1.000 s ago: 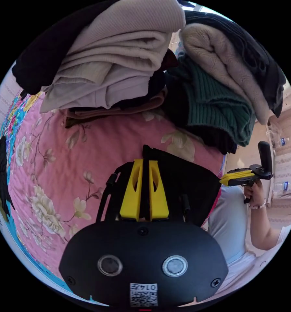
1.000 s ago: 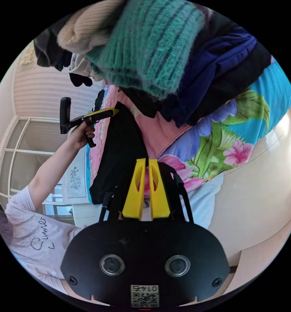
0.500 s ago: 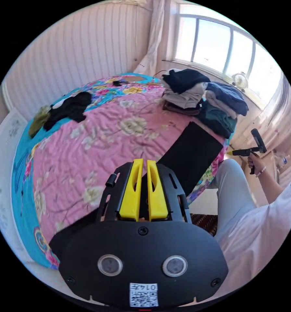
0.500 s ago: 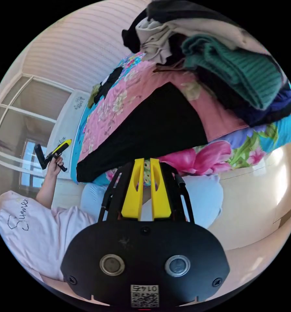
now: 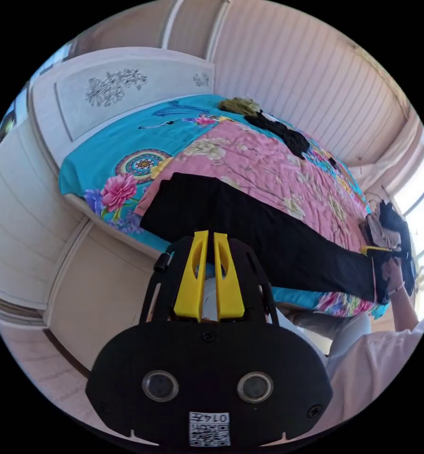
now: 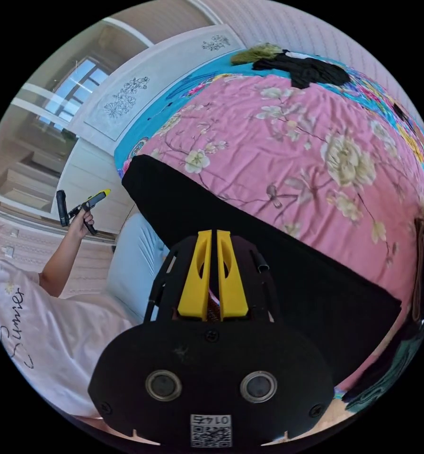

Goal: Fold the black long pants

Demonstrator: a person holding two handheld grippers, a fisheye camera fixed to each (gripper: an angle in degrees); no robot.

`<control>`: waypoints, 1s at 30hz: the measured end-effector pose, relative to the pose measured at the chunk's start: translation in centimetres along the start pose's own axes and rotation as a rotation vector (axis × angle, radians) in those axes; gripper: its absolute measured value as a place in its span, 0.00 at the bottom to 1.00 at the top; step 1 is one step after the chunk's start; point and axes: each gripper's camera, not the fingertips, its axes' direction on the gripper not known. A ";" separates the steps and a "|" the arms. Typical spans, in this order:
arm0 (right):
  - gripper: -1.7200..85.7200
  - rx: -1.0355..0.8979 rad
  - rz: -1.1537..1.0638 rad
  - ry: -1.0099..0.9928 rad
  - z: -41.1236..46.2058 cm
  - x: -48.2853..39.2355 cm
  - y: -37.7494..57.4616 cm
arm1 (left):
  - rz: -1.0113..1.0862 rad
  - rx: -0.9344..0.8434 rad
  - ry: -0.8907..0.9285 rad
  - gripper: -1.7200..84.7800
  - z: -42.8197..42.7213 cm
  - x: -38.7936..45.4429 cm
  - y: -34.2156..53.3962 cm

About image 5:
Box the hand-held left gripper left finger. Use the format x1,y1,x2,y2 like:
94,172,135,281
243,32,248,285
173,230,210,323

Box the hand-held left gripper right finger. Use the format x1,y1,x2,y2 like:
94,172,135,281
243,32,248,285
213,232,245,323

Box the black long pants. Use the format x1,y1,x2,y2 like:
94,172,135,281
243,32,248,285
139,172,391,306

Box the person's right forearm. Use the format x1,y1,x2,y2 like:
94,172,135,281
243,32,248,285
390,285,421,333

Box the person's right hand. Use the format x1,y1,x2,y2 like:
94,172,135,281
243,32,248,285
381,258,407,296

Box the window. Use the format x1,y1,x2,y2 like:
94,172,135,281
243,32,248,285
393,140,424,284

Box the person's body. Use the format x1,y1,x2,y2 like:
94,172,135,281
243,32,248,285
197,276,424,445

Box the bed with floral quilt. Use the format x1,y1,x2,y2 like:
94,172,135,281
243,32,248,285
28,47,391,320

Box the pile of clothes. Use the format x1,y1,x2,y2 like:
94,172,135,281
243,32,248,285
218,96,337,168

